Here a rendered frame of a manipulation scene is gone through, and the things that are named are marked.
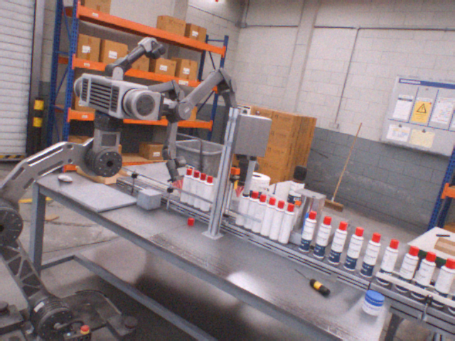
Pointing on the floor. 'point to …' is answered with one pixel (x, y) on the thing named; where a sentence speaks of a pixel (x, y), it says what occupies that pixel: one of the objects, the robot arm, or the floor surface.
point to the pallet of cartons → (283, 143)
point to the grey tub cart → (200, 155)
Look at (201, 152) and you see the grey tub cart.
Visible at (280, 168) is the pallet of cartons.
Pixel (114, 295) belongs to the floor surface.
